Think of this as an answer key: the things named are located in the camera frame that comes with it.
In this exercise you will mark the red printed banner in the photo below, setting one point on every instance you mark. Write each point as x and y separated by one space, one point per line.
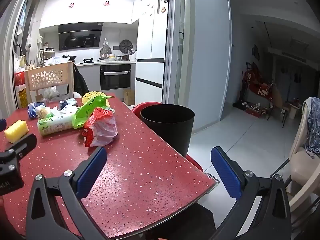
260 87

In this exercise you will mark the green snack bag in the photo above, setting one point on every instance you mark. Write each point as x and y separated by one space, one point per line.
87 111

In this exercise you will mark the black built-in oven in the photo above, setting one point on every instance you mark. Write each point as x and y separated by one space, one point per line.
115 77

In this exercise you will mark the blue patterned cloth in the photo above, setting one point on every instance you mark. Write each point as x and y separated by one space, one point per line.
313 127

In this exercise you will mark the silver blue flattened carton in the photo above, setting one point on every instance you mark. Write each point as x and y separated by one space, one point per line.
68 102

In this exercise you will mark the red clear snack bag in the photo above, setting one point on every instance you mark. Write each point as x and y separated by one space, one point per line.
100 130

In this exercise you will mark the large green white bottle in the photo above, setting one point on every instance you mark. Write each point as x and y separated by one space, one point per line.
55 125

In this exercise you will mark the black range hood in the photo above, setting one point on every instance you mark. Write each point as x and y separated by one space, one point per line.
80 36

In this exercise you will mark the yellow mesh bag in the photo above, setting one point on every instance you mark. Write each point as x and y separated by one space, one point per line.
23 97

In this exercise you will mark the small round side table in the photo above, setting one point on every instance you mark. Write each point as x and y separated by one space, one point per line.
291 108

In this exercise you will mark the white blue milk carton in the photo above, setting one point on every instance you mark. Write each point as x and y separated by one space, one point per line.
62 111

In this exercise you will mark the beige chair with flower cutouts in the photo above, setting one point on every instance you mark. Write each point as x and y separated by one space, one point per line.
47 76

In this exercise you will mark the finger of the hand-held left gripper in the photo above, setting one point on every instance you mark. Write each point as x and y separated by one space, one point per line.
25 142
2 124

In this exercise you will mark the cardboard box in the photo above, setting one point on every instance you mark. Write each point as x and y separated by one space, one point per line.
128 97

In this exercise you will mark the black round bin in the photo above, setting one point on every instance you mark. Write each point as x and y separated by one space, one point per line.
167 130

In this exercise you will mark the round hanging baking pan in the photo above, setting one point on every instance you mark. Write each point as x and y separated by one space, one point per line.
125 45

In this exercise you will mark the clear plastic bag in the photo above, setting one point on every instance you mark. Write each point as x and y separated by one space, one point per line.
51 93

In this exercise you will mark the person's dark clothing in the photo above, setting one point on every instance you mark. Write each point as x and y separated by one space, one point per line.
180 222

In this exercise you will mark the white refrigerator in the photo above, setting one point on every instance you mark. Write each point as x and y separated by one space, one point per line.
150 42

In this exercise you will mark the yellow foam fruit net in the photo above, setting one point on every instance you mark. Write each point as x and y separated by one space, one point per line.
90 96

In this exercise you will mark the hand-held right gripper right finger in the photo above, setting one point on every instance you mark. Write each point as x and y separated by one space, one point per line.
225 172

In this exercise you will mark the cream dining chair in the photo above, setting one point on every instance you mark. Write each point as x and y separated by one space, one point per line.
302 170

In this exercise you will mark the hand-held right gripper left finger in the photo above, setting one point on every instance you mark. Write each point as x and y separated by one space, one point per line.
92 170

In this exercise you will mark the blue crumpled wrapper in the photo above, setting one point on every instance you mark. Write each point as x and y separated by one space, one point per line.
33 110

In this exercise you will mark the black jacket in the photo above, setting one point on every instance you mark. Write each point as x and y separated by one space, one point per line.
80 80

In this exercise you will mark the red plastic stool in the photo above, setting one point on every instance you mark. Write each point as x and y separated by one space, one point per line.
136 110

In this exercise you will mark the yellow ridged sponge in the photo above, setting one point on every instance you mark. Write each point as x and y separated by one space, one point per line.
16 131

